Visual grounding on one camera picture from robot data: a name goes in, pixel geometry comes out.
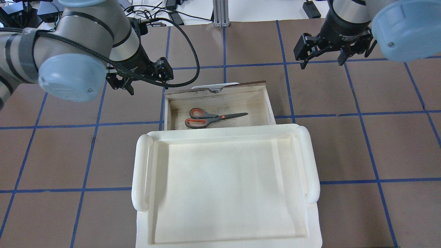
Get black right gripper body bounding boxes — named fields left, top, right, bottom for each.
left=293, top=29, right=377, bottom=61

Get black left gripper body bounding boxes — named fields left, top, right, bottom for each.
left=106, top=57, right=174, bottom=90

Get grey orange handled scissors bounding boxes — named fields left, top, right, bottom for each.
left=184, top=108, right=248, bottom=129

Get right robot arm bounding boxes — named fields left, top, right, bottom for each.
left=293, top=0, right=441, bottom=69

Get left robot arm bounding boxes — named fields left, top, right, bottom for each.
left=1, top=0, right=174, bottom=108

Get open wooden drawer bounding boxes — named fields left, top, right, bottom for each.
left=163, top=81, right=276, bottom=131

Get black power adapter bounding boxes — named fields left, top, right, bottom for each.
left=302, top=0, right=321, bottom=19

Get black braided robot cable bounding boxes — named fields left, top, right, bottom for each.
left=0, top=17, right=201, bottom=88

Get white drawer handle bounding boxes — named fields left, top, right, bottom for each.
left=192, top=82, right=239, bottom=92

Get aluminium frame post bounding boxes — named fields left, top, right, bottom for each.
left=212, top=0, right=230, bottom=27

